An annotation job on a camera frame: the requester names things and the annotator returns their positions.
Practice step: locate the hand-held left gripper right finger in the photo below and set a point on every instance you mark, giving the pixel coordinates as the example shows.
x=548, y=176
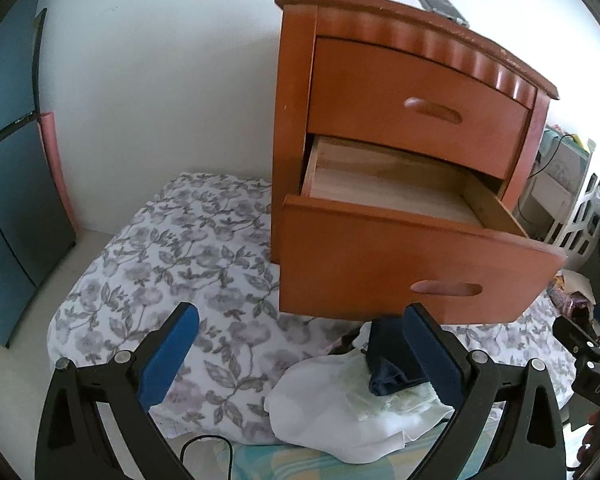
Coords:
x=430, y=355

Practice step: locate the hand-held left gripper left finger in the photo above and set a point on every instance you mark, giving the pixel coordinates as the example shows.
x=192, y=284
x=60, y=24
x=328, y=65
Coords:
x=170, y=355

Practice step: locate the dark navy garment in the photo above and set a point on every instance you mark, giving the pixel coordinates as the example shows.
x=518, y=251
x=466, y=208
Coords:
x=387, y=360

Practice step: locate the cream sheer garment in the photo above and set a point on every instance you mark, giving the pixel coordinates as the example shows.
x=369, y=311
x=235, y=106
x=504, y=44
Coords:
x=380, y=405

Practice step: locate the wooden nightstand drawer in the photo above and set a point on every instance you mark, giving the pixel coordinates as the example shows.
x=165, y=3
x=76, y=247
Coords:
x=370, y=85
x=355, y=260

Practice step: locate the large white garment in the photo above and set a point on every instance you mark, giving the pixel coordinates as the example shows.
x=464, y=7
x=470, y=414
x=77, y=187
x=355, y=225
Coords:
x=320, y=410

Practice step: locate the person's right hand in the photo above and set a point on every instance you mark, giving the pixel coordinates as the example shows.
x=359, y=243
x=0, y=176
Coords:
x=585, y=455

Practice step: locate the pink pouch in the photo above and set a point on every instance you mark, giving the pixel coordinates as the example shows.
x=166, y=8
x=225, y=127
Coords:
x=567, y=302

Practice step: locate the beige paper sheet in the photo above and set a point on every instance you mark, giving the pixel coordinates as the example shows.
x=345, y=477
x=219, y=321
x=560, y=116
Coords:
x=580, y=282

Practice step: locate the white cutout panel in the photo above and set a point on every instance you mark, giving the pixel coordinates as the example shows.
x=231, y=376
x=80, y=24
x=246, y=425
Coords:
x=580, y=230

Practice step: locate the floral blanket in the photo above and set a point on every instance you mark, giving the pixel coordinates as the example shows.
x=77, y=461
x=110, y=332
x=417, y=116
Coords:
x=180, y=260

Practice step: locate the pale printed box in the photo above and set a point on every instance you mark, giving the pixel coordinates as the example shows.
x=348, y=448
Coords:
x=567, y=175

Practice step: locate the pastel plaid cloth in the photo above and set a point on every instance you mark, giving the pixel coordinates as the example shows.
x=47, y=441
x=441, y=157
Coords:
x=290, y=467

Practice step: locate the teal cloth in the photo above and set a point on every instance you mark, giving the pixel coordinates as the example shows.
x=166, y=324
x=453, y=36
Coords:
x=550, y=142

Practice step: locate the dark blue refrigerator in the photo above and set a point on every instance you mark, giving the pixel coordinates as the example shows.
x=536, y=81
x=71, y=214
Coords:
x=15, y=210

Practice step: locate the pink foam tube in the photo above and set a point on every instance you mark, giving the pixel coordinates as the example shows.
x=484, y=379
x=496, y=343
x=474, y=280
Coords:
x=55, y=170

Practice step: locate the wooden nightstand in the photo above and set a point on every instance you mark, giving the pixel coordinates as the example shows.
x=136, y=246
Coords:
x=292, y=135

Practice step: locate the dark phone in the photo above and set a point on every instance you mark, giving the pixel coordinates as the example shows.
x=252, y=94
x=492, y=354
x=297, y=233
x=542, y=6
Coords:
x=437, y=0

